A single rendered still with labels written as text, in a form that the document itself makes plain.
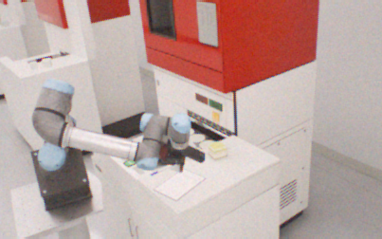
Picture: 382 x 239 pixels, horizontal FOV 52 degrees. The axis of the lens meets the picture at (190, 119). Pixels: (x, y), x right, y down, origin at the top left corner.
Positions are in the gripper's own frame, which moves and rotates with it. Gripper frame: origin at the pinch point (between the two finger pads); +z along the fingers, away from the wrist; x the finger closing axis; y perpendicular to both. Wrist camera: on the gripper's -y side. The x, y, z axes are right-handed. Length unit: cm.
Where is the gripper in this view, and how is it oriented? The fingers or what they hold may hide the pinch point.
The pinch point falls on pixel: (182, 171)
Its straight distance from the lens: 178.6
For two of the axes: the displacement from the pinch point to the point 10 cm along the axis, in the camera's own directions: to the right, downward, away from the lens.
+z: -0.7, 6.5, 7.6
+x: -1.1, 7.5, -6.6
